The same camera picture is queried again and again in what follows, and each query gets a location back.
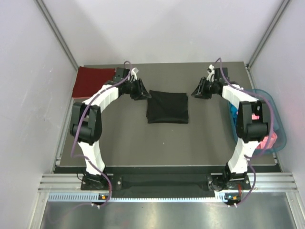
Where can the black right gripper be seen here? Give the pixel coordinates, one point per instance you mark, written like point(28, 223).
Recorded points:
point(197, 93)

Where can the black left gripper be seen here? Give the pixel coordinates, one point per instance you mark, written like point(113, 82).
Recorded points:
point(141, 90)

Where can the black t shirt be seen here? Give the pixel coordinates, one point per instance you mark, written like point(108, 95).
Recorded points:
point(165, 107)

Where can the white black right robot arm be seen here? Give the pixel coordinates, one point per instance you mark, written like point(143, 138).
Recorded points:
point(253, 124)

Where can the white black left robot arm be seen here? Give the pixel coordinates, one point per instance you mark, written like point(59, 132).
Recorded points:
point(86, 127)

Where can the blue t shirt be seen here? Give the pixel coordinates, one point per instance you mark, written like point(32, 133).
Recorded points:
point(233, 112)

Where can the folded dark red t shirt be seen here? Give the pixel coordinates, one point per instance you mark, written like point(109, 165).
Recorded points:
point(91, 80)

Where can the teal plastic laundry basket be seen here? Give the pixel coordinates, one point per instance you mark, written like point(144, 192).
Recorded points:
point(278, 126)

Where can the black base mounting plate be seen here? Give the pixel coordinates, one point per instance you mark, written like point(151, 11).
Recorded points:
point(168, 181)

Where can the grey slotted cable duct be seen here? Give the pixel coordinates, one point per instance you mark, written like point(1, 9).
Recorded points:
point(100, 198)

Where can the right aluminium corner post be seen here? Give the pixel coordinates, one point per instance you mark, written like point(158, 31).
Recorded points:
point(268, 32)

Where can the aluminium corner post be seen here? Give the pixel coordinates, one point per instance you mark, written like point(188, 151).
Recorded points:
point(268, 32)
point(52, 24)

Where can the left aluminium corner post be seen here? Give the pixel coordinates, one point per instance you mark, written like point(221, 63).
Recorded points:
point(52, 24)

